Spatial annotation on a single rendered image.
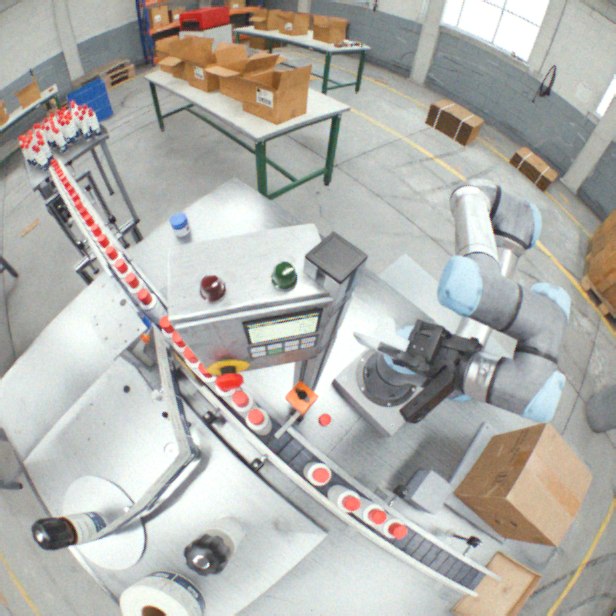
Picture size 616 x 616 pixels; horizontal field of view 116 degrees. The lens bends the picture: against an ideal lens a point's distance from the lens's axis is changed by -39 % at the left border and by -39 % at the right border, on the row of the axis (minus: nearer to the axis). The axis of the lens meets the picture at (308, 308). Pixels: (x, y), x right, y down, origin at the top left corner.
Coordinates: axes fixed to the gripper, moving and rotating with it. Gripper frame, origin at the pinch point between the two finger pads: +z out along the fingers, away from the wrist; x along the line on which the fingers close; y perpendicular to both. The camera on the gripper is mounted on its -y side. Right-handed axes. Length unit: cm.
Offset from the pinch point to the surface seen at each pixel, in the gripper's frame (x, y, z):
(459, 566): -51, -47, -33
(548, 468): -42, -9, -41
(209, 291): 37.2, -4.6, -8.5
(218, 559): 15.4, -46.5, -4.1
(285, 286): 31.6, -0.9, -11.0
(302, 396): 9.9, -12.8, 1.7
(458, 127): -178, 317, 126
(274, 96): 17, 113, 113
